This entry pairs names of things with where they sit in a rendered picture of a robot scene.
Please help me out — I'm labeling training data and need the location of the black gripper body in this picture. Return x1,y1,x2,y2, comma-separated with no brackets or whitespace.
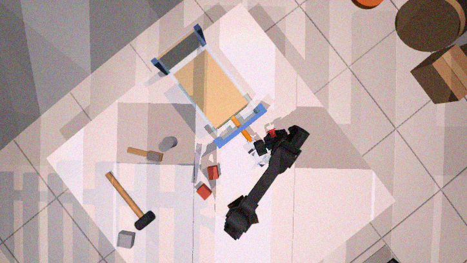
253,125,295,156

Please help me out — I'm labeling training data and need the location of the orange-red cube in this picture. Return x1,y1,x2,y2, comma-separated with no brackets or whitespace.
196,183,212,200
207,165,219,180

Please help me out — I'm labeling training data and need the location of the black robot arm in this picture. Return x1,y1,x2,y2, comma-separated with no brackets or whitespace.
224,125,309,240

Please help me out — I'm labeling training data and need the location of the wooden-handled mallet with black head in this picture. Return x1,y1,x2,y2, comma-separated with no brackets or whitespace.
105,172,155,230

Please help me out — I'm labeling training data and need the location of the grey cylinder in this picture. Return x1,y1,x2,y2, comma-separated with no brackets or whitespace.
163,137,177,148

